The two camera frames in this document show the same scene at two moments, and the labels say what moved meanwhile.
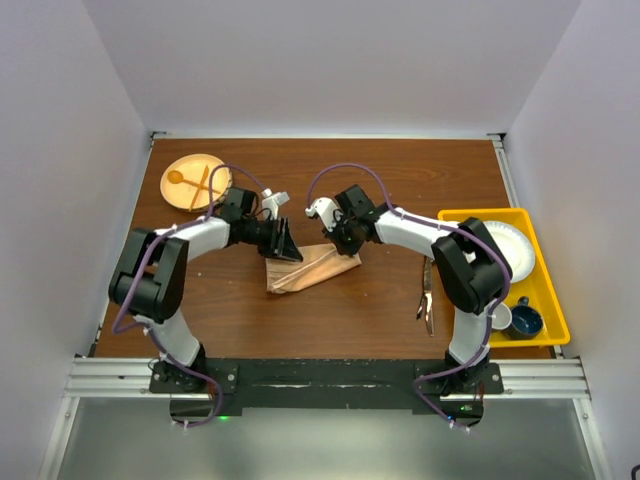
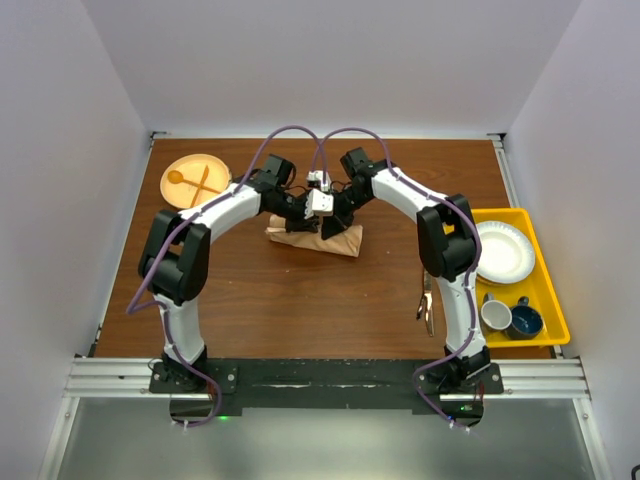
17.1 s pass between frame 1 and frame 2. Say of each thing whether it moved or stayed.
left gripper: moved
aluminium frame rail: stayed
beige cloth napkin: moved
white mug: stayed
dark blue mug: stayed
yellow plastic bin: stayed
